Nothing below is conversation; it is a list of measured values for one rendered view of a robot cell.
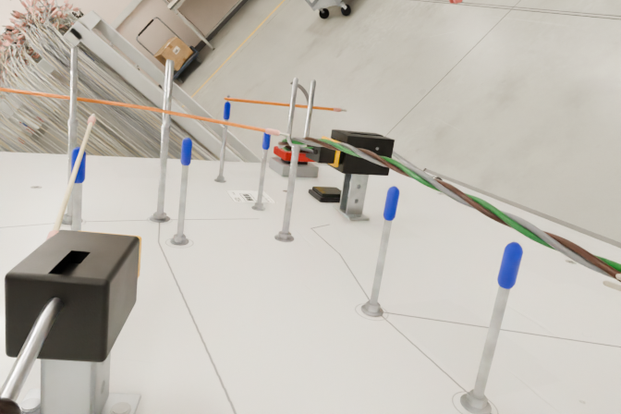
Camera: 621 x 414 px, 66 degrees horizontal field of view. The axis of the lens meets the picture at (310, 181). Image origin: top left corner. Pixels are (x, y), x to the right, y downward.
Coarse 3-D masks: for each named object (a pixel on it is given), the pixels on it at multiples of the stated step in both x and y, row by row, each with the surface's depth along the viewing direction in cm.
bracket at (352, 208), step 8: (344, 176) 53; (352, 176) 51; (360, 176) 51; (368, 176) 52; (344, 184) 53; (352, 184) 51; (360, 184) 52; (344, 192) 53; (352, 192) 52; (360, 192) 52; (344, 200) 54; (352, 200) 52; (360, 200) 52; (336, 208) 54; (344, 208) 54; (352, 208) 52; (360, 208) 53; (352, 216) 51; (360, 216) 52
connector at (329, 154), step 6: (318, 150) 48; (324, 150) 48; (330, 150) 48; (306, 156) 51; (312, 156) 49; (318, 156) 48; (324, 156) 48; (330, 156) 49; (342, 156) 49; (318, 162) 48; (324, 162) 49; (330, 162) 49
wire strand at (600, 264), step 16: (304, 144) 39; (320, 144) 37; (336, 144) 35; (368, 160) 32; (384, 160) 31; (416, 176) 28; (448, 192) 26; (480, 208) 24; (496, 208) 23; (512, 224) 22; (528, 224) 22; (544, 240) 21; (560, 240) 20; (576, 256) 20; (592, 256) 19; (608, 272) 18
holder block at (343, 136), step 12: (336, 132) 51; (348, 132) 51; (360, 132) 53; (360, 144) 49; (372, 144) 50; (384, 144) 50; (348, 156) 49; (336, 168) 51; (348, 168) 49; (360, 168) 50; (372, 168) 50; (384, 168) 51
